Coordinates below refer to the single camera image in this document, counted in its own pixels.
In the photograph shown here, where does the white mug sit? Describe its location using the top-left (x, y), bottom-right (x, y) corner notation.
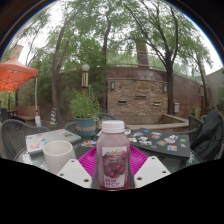
top-left (42, 140), bottom-right (77, 175)

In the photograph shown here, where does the short wooden lamp post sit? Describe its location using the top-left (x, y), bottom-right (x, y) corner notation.
top-left (199, 83), bottom-right (206, 116)

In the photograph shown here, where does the purple juice bottle white cap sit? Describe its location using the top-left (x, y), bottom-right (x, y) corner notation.
top-left (95, 119), bottom-right (131, 191)

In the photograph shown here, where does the blue yellow striped cone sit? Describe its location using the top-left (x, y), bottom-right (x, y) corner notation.
top-left (49, 107), bottom-right (58, 126)

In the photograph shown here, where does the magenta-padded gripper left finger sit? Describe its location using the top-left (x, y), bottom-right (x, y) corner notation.
top-left (57, 145), bottom-right (101, 189)

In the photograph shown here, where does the orange canopy tent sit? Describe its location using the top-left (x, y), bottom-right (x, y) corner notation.
top-left (0, 56), bottom-right (40, 127)

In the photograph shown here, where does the group of dark patio chairs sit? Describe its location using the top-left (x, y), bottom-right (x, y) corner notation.
top-left (0, 108), bottom-right (18, 123)

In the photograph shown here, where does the grey laptop with stickers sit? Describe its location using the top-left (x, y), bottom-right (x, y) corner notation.
top-left (24, 128), bottom-right (82, 156)

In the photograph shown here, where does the green plant in blue pot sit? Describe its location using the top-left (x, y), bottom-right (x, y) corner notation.
top-left (69, 89), bottom-right (101, 136)

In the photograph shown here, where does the wooden lamp post white globe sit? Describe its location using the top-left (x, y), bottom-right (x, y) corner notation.
top-left (81, 63), bottom-right (91, 98)

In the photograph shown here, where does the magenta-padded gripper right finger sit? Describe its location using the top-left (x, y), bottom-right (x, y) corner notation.
top-left (129, 144), bottom-right (172, 189)

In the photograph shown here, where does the green leafy tree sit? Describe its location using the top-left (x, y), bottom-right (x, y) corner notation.
top-left (23, 0), bottom-right (101, 126)
top-left (79, 0), bottom-right (134, 113)
top-left (123, 0), bottom-right (214, 116)

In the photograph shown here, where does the grey chair under jacket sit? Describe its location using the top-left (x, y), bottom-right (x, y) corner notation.
top-left (187, 114), bottom-right (205, 135)

